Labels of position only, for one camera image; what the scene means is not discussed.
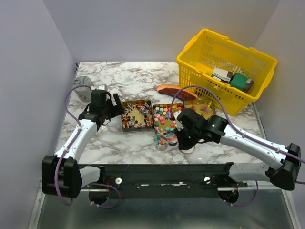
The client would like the round jar lid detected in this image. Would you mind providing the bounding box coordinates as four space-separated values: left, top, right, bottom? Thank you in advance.
180 146 195 154

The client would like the tin of popsicle gummies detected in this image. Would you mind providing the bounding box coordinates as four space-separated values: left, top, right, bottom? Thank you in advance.
183 100 216 120

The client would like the tin of lollipops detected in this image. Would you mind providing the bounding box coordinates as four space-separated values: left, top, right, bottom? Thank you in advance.
121 100 154 132

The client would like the tin of star candies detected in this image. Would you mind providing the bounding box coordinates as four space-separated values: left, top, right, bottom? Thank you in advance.
152 103 183 134

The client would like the metal candy scoop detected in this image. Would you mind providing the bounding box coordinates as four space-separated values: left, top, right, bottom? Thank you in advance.
164 133 178 146

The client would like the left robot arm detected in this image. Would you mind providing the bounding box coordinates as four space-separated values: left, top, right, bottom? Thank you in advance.
42 89 124 199

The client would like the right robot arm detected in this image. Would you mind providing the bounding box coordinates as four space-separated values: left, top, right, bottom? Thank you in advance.
171 108 304 191

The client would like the small glass jar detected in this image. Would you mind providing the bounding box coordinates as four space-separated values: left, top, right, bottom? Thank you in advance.
153 133 178 152

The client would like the fake bacon slab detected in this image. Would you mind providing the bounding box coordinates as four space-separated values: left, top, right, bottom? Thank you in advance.
156 84 198 101

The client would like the black white packet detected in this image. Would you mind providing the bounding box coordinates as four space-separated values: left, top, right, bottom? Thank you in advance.
212 67 233 83

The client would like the yellow shopping basket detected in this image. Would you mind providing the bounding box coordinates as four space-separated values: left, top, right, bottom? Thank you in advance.
177 29 278 116

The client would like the green box in basket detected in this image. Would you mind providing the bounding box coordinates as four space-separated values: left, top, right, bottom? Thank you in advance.
230 73 249 91

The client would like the brown chocolate bar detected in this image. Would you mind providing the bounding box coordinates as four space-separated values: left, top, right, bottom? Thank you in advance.
242 79 254 93

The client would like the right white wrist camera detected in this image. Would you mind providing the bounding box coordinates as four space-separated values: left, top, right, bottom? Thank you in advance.
173 110 184 131

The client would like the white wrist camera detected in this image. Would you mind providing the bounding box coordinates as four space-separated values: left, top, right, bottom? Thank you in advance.
97 84 107 91
173 110 184 131

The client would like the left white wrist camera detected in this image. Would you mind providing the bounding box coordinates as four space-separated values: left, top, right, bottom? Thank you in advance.
97 84 107 91

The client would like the grey drawstring pouch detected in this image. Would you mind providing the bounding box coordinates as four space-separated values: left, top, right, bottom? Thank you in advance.
72 76 94 102

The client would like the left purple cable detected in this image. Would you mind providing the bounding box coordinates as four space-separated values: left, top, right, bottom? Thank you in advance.
54 84 122 209

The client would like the purple cable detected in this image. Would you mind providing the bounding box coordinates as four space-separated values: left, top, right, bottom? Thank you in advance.
170 84 305 207
54 84 122 209

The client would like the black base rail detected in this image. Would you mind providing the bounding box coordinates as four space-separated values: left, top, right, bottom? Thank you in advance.
49 163 279 200

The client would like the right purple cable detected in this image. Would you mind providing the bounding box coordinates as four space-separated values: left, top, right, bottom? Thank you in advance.
170 84 305 207

